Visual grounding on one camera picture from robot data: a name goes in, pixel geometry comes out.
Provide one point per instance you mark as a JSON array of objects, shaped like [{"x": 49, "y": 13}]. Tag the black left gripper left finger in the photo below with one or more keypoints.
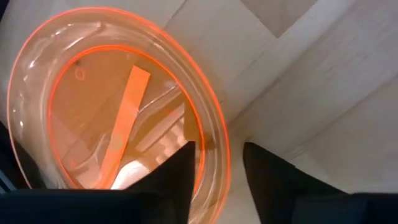
[{"x": 93, "y": 207}]

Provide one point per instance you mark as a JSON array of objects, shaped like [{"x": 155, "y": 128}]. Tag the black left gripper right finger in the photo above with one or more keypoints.
[{"x": 295, "y": 199}]

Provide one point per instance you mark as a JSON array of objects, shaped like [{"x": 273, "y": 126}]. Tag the clear orange plastic plate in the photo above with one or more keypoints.
[{"x": 93, "y": 93}]

